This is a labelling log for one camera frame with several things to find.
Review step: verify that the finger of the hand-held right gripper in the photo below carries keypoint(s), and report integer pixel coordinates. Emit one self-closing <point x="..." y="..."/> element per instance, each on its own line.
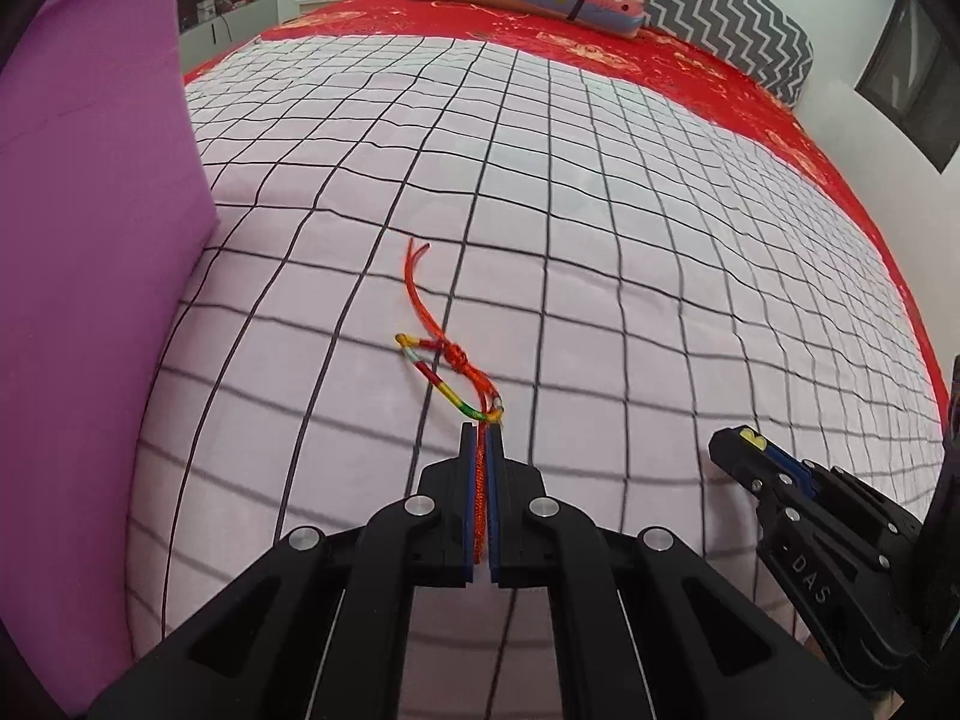
<point x="739" y="461"/>
<point x="847" y="491"/>

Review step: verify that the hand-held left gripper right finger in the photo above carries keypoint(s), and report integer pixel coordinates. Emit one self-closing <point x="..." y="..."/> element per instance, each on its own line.
<point x="493" y="499"/>

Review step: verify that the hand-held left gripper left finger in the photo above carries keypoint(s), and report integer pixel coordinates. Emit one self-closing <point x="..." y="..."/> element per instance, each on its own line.
<point x="472" y="499"/>

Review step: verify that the yellow jade pendant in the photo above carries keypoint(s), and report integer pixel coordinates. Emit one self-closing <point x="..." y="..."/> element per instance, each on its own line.
<point x="750" y="437"/>

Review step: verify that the white checked bed sheet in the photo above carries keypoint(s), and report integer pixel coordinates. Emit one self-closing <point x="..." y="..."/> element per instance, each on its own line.
<point x="600" y="240"/>

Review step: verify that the red bedsheet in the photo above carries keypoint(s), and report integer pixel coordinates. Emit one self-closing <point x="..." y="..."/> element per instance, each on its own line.
<point x="675" y="67"/>

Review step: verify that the dark window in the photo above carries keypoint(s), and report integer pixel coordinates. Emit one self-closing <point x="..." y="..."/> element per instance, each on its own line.
<point x="915" y="75"/>

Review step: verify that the grey chevron pillow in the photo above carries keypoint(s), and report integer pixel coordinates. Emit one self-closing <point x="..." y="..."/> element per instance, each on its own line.
<point x="720" y="7"/>

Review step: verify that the grey shelf with items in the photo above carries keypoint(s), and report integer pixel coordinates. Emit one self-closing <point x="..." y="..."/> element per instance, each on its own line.
<point x="255" y="37"/>

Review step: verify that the white bedside table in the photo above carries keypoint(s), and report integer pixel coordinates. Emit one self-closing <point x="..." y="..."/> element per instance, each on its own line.
<point x="330" y="0"/>

